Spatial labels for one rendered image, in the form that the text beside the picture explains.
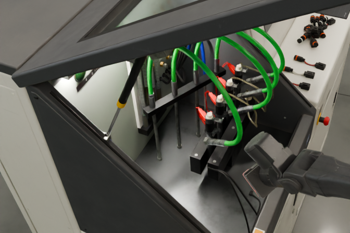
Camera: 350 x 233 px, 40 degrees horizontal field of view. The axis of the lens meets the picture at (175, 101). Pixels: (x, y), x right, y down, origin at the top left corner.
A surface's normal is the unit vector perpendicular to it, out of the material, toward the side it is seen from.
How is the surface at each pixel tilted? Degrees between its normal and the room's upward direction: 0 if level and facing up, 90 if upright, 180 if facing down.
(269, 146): 33
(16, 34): 0
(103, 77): 90
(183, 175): 0
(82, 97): 90
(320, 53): 0
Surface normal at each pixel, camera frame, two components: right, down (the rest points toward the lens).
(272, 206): -0.06, -0.71
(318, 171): -0.53, -0.76
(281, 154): 0.29, -0.22
